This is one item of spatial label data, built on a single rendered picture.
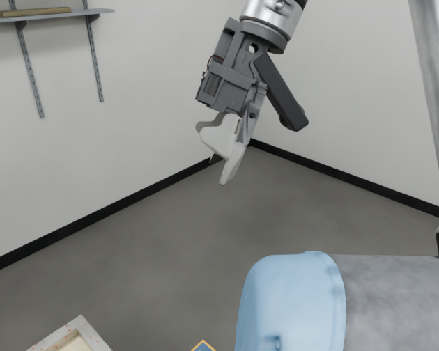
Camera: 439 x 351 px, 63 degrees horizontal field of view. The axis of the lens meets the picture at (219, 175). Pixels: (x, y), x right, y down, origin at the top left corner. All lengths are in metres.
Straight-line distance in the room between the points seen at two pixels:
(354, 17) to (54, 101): 2.63
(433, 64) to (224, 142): 0.23
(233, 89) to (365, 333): 0.34
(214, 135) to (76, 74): 2.54
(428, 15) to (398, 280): 0.24
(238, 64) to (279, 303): 0.34
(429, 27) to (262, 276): 0.26
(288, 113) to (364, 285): 0.31
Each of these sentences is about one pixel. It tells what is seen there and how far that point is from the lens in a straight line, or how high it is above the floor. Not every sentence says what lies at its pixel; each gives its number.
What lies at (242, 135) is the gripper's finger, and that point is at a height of 1.82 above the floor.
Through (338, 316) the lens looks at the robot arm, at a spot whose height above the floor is 1.84.
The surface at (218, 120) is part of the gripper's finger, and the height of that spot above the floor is 1.80.
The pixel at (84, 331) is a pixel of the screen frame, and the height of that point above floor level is 0.99.
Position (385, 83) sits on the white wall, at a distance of 3.62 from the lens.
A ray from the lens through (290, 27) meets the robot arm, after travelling 0.50.
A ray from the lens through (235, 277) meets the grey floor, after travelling 2.77.
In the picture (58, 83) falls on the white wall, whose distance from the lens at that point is 2.90.
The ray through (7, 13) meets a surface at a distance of 2.60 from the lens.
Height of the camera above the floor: 2.00
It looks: 30 degrees down
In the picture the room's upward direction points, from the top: straight up
